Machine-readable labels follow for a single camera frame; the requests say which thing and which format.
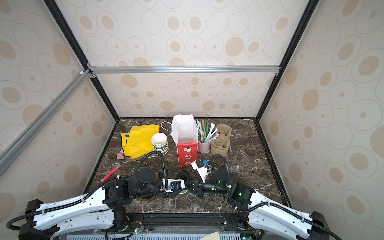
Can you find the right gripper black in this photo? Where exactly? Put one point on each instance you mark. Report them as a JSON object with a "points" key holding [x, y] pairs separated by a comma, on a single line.
{"points": [[197, 186]]}

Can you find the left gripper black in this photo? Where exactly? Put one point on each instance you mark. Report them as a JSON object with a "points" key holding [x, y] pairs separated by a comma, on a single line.
{"points": [[171, 194]]}

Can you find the green paper coffee cup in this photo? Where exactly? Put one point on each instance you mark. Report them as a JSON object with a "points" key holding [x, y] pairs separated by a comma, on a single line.
{"points": [[183, 193]]}

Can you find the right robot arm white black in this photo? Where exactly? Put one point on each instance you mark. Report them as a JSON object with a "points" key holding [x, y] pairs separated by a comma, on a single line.
{"points": [[261, 212]]}

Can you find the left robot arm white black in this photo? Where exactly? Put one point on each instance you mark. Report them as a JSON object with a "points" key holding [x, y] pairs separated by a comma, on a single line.
{"points": [[103, 207]]}

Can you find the pink straw holder cup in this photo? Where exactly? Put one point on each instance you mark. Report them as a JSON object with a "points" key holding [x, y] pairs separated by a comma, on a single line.
{"points": [[204, 147]]}

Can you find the stack of paper cups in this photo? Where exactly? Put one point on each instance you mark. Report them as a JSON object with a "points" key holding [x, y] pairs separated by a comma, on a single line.
{"points": [[160, 143]]}

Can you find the pulp cup carrier stack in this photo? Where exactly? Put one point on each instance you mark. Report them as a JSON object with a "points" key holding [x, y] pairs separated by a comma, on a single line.
{"points": [[221, 145]]}

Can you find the red white paper bag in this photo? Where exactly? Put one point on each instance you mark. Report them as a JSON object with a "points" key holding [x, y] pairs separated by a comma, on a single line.
{"points": [[185, 135]]}

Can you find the yellow napkin stack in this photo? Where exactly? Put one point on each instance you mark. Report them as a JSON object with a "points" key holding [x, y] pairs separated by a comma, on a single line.
{"points": [[138, 142]]}

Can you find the small pink round object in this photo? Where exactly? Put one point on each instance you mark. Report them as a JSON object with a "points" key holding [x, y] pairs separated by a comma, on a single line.
{"points": [[120, 156]]}

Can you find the pink highlighter pen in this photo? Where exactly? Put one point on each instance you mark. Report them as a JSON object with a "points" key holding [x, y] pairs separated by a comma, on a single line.
{"points": [[110, 173]]}

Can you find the left diagonal aluminium bar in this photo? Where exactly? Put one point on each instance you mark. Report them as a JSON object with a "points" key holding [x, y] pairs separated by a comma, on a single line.
{"points": [[13, 151]]}

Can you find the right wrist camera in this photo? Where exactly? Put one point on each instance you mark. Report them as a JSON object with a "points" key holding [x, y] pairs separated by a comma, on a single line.
{"points": [[203, 169]]}

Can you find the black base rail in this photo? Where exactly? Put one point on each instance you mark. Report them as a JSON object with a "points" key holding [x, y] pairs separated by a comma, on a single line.
{"points": [[180, 223]]}

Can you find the horizontal aluminium frame bar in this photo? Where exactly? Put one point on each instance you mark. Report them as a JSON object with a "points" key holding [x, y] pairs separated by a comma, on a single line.
{"points": [[184, 69]]}

